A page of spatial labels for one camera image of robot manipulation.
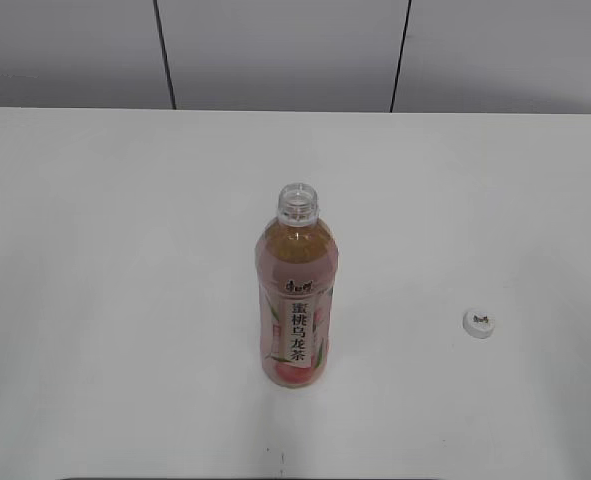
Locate white bottle cap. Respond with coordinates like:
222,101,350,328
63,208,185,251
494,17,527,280
462,308,496,339

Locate peach oolong tea bottle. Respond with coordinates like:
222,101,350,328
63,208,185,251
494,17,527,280
255,183,339,388

